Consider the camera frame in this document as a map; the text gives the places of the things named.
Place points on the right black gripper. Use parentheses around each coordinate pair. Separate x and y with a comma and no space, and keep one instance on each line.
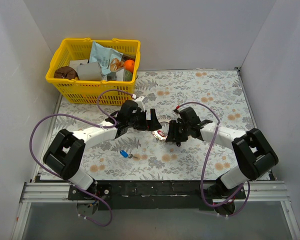
(176,130)

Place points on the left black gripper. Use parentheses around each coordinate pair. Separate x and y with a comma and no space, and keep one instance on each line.
(145,120)

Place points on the red key tag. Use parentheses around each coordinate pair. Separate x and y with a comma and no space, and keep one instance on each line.
(160,132)

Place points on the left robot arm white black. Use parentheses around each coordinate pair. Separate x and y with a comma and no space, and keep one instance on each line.
(66,151)

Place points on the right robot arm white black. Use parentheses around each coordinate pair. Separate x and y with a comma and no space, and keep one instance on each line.
(253,153)

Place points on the floral table mat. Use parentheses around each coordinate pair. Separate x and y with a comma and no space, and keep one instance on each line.
(214,95)

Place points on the loose blue key tag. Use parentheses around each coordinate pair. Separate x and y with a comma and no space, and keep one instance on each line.
(125,154)

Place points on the green item in basket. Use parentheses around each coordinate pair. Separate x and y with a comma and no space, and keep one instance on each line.
(127,76)

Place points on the orange fruit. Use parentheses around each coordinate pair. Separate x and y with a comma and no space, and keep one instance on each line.
(129,65)

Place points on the light blue snack bag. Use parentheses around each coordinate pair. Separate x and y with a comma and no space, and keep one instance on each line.
(109,59)

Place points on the grey paper cup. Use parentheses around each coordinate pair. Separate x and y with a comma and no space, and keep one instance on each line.
(90,72)

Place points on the yellow plastic basket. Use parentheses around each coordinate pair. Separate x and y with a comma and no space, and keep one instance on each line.
(111,90)

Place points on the white paper in basket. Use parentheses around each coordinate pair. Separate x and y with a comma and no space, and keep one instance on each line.
(75,63)

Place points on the brown round pastry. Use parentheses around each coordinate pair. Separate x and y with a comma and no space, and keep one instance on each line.
(65,72)

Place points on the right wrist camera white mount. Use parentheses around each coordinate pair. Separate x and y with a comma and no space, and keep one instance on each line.
(177,112)

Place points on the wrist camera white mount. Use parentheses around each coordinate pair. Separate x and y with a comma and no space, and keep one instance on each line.
(177,112)
(141,100)

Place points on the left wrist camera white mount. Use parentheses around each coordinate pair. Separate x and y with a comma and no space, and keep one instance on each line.
(141,100)

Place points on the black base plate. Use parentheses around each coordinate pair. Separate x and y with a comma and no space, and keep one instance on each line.
(150,194)

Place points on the aluminium frame rail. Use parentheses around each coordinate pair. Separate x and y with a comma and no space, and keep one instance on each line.
(57,192)

